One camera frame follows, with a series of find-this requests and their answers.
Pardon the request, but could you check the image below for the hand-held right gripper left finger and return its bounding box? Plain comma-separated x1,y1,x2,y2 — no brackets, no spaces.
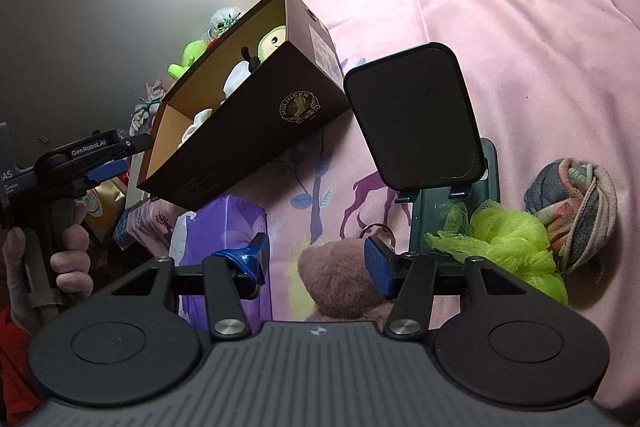
107,232,272,342

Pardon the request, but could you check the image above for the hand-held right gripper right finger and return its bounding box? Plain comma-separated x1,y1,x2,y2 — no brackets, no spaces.
364,236,528,340

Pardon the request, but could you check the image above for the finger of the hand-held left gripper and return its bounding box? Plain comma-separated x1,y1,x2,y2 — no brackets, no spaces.
75,158,130,188
120,133,153,154

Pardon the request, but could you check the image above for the brown teddy bear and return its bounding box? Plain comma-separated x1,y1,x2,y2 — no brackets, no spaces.
297,222,401,333

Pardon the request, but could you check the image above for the white soft cloth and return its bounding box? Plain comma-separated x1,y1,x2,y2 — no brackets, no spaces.
179,107,213,148

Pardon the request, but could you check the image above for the brown cardboard box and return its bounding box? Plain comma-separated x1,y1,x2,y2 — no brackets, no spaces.
136,0,353,211

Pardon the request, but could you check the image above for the green mesh bath sponge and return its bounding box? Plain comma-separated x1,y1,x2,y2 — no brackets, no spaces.
425,199,569,303

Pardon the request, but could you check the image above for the green frog plush toy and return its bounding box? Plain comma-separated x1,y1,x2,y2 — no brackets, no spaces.
241,25,288,70

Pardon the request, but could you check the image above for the person's left hand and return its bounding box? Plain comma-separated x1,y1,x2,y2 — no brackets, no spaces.
2,199,96,333

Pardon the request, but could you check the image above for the gold paper bag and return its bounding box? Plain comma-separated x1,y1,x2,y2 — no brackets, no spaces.
82,184,131,243

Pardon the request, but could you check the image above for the white power bank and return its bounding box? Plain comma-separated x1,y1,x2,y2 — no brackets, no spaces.
125,154,151,210

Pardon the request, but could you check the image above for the white gloves bundle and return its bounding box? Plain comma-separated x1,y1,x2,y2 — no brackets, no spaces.
129,79,166,135

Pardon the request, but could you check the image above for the purple tissue pack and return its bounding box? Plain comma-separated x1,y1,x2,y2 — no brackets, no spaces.
169,194,273,333

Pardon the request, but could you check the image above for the blue patterned cloth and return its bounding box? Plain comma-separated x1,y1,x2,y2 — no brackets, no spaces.
112,207,146,253

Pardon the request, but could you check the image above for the dark green stand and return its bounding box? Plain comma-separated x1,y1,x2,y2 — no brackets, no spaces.
395,138,501,258

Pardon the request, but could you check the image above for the lime green plush toy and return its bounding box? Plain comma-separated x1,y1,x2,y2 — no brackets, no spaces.
167,39,211,82

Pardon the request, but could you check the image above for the panda plush with white hair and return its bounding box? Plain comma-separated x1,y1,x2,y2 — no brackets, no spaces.
207,7,243,42

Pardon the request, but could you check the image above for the black flat device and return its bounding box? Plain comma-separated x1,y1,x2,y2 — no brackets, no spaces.
343,42,488,192

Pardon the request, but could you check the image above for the pink printed bedsheet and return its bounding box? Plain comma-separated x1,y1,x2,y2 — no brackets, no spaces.
112,0,640,410

